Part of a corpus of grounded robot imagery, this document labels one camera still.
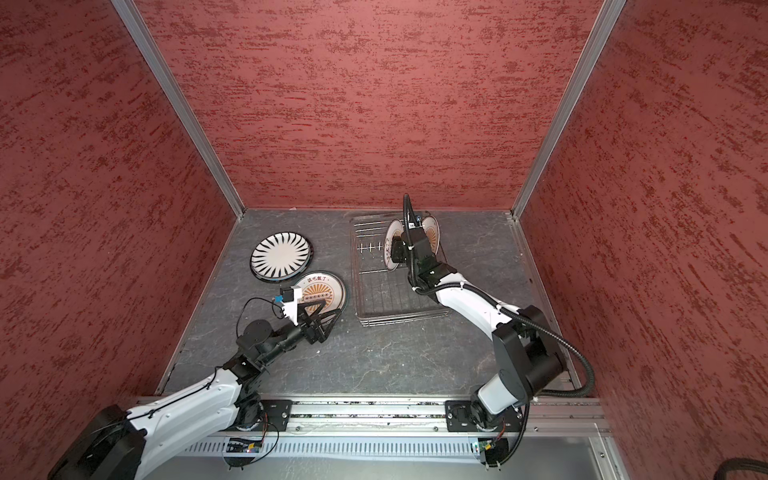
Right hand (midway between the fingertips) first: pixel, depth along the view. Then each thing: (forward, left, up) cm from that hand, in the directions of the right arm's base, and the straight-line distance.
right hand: (400, 242), depth 87 cm
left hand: (-20, +18, -5) cm, 27 cm away
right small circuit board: (-50, -21, -20) cm, 58 cm away
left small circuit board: (-47, +42, -21) cm, 67 cm away
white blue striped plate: (+8, +41, -15) cm, 44 cm away
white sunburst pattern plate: (-4, +27, -17) cm, 32 cm away
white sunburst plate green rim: (+12, +1, -7) cm, 14 cm away
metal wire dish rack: (-8, +5, -18) cm, 20 cm away
